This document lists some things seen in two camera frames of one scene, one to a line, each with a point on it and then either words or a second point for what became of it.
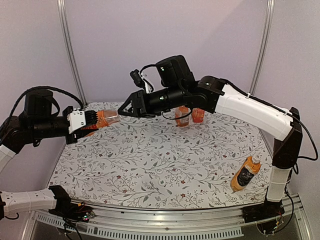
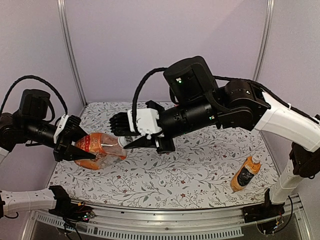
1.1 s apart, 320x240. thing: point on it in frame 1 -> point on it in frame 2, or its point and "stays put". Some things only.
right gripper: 138,98 -> 144,141
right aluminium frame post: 264,44 stays put
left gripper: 77,134 -> 65,138
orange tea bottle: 105,118 -> 107,149
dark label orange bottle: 247,169 stays put
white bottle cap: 162,182 stays put
